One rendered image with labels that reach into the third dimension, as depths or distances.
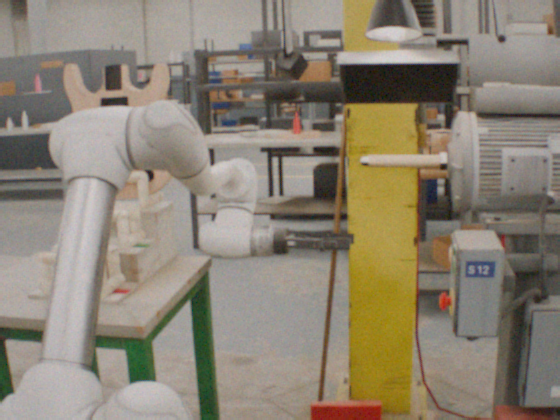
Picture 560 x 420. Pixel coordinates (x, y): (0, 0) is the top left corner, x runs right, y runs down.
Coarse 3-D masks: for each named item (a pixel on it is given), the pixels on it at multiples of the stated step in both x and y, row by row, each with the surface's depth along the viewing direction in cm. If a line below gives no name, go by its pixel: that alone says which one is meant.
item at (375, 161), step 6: (372, 156) 167; (378, 156) 167; (384, 156) 166; (390, 156) 166; (396, 156) 166; (402, 156) 165; (408, 156) 165; (414, 156) 165; (420, 156) 165; (426, 156) 164; (432, 156) 164; (438, 156) 164; (372, 162) 166; (378, 162) 166; (384, 162) 166; (390, 162) 166; (396, 162) 165; (402, 162) 165; (408, 162) 165; (414, 162) 164; (420, 162) 164; (426, 162) 164; (432, 162) 164; (438, 162) 163
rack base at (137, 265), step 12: (144, 240) 189; (156, 240) 189; (120, 252) 177; (132, 252) 176; (144, 252) 180; (156, 252) 189; (120, 264) 176; (132, 264) 176; (144, 264) 180; (156, 264) 189; (108, 276) 178; (132, 276) 176; (144, 276) 180
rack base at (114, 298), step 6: (126, 282) 177; (120, 288) 172; (126, 288) 172; (132, 288) 172; (30, 294) 168; (36, 294) 168; (42, 294) 168; (48, 294) 167; (114, 294) 167; (120, 294) 167; (126, 294) 168; (102, 300) 163; (108, 300) 163; (114, 300) 163; (120, 300) 165
